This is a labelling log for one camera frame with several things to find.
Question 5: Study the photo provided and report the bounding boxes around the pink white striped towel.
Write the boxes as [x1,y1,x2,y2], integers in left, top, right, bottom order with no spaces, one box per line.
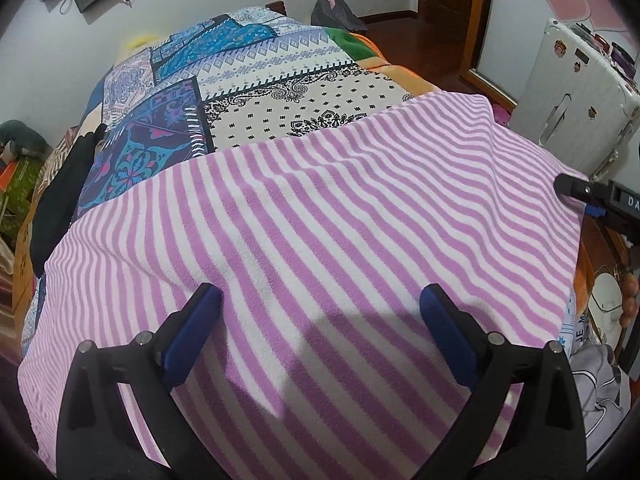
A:
[17,91,588,480]

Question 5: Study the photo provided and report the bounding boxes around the grey curved pillow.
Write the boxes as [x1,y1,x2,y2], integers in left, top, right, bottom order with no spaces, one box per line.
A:
[0,120,51,158]

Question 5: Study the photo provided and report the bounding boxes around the black folded cloth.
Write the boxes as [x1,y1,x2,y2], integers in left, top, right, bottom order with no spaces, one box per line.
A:
[27,122,108,278]

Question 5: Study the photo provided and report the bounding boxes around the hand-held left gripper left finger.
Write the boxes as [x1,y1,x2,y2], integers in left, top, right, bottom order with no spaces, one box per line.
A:
[56,282,223,480]

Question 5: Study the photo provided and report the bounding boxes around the person's right hand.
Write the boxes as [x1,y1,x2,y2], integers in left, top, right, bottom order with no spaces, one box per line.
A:
[619,262,640,328]

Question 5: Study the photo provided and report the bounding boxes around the white suitcase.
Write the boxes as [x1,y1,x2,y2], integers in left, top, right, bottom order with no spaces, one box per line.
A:
[510,18,640,178]

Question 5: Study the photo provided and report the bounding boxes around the grey garment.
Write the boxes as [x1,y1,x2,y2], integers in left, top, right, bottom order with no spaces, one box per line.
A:
[570,345,631,466]

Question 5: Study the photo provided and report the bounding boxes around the purple pouch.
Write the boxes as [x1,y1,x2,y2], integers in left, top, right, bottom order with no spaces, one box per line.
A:
[607,42,640,78]

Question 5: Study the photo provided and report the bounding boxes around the blue patchwork blanket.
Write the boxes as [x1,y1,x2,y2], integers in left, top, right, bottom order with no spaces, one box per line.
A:
[20,6,431,346]

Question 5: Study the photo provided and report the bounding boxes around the green storage bag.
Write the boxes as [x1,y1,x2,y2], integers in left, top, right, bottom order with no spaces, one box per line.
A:
[0,157,43,226]

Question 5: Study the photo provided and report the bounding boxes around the grey backpack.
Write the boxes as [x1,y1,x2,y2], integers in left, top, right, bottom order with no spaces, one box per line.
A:
[311,0,368,33]

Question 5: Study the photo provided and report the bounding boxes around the yellow foam tube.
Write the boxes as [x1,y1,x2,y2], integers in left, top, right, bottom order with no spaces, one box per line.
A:
[122,34,157,52]

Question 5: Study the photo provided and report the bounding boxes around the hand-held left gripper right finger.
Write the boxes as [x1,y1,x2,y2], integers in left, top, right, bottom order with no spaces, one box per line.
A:
[419,283,587,480]

